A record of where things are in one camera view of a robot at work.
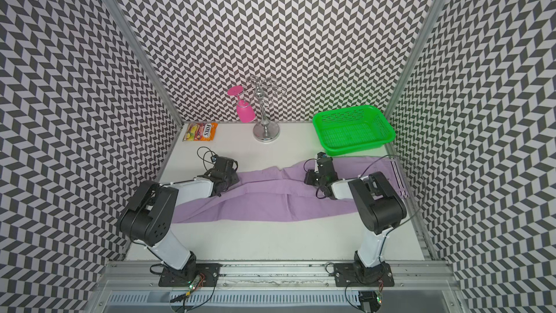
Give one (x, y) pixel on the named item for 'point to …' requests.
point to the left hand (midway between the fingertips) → (232, 177)
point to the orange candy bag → (200, 132)
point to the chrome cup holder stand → (266, 130)
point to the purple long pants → (285, 191)
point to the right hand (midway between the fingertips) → (306, 177)
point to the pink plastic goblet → (245, 111)
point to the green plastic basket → (352, 130)
